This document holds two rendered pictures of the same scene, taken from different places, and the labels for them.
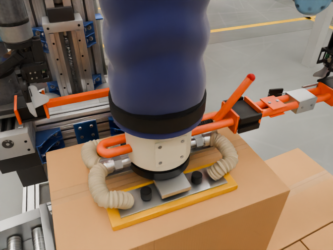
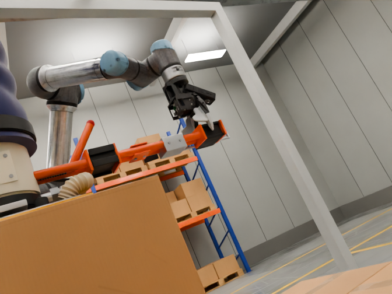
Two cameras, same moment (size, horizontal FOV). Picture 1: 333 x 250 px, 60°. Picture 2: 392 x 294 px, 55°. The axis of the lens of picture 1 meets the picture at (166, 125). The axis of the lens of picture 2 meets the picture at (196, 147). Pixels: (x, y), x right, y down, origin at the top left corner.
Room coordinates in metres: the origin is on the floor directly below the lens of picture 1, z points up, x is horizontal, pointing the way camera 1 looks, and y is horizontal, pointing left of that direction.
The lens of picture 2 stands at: (-0.31, -0.30, 0.77)
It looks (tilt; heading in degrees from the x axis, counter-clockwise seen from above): 15 degrees up; 350
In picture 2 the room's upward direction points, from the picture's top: 24 degrees counter-clockwise
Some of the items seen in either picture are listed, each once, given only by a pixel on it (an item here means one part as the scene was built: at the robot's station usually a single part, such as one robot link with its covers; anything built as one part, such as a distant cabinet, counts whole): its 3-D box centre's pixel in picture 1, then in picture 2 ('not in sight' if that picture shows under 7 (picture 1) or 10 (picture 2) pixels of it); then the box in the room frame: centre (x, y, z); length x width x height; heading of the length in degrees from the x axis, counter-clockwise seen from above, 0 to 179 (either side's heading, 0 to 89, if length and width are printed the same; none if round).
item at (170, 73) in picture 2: not in sight; (175, 76); (0.79, -0.52, 1.32); 0.08 x 0.08 x 0.05
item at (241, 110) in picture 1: (240, 114); (100, 161); (0.67, -0.21, 1.10); 0.10 x 0.08 x 0.06; 22
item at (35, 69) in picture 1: (28, 60); not in sight; (0.72, 0.37, 1.24); 0.09 x 0.08 x 0.12; 112
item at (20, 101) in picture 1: (31, 106); not in sight; (0.71, 0.40, 1.10); 0.09 x 0.08 x 0.05; 22
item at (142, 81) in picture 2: not in sight; (140, 73); (0.84, -0.42, 1.40); 0.11 x 0.11 x 0.08; 57
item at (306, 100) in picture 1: (299, 100); (171, 146); (0.75, -0.41, 1.09); 0.07 x 0.07 x 0.04; 22
